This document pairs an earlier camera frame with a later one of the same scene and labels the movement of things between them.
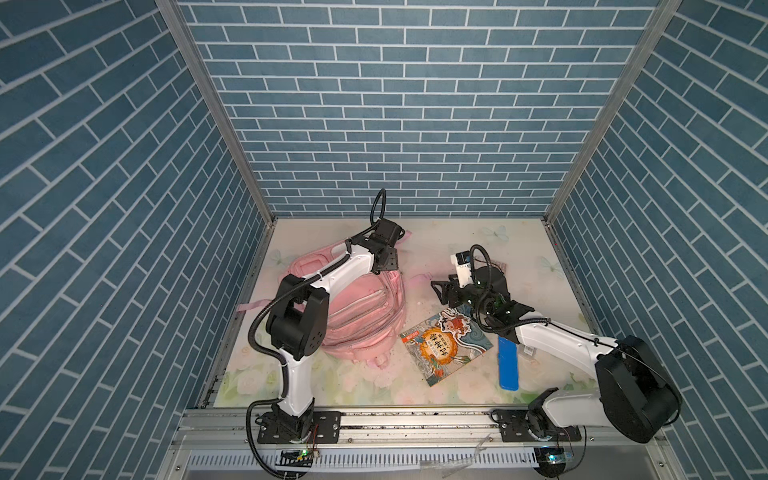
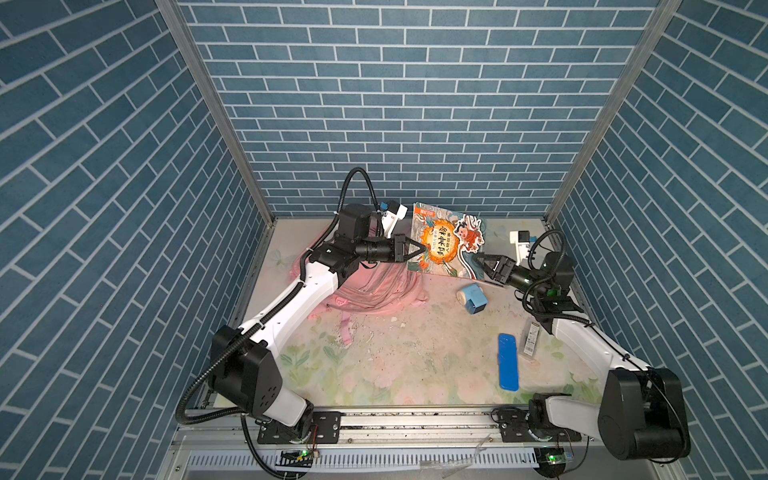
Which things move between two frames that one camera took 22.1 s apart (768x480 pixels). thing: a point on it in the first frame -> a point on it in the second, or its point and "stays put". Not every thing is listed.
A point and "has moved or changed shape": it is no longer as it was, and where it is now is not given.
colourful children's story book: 445,342 -> 451,240
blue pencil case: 508,364 stays put
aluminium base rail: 230,444 stays put
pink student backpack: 366,309 has moved or changed shape
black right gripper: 450,286 -> 487,269
